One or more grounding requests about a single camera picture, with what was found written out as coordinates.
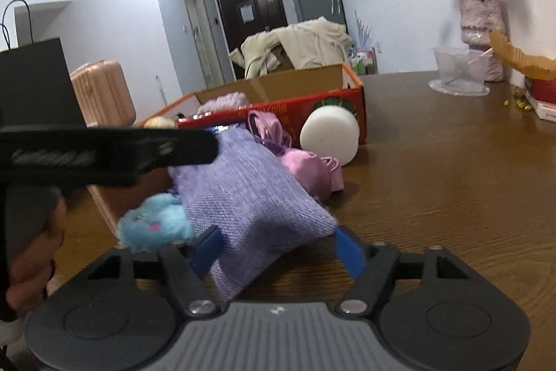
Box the blue plush toy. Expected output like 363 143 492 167
116 193 196 253

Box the purple fabric pouch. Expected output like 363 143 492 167
168 128 337 300

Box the lilac fluffy slipper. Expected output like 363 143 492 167
197 92 251 115

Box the person's left hand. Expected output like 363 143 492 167
6 198 67 312

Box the black paper bag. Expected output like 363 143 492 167
1 24 86 127

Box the pink suitcase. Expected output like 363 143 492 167
70 59 137 126

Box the pink satin bag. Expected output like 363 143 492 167
247 110 344 202

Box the red orange cardboard box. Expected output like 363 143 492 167
89 64 368 233

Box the clear plastic bowl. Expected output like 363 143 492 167
428 47 493 97

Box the beige coat on chair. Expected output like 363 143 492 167
238 17 353 70

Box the red snack box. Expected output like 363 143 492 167
525 78 556 122

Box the dark entrance door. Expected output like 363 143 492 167
217 0 288 51

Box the orange paper tray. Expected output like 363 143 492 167
489 30 556 81

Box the pink wrapped vase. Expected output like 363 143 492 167
455 0 507 83

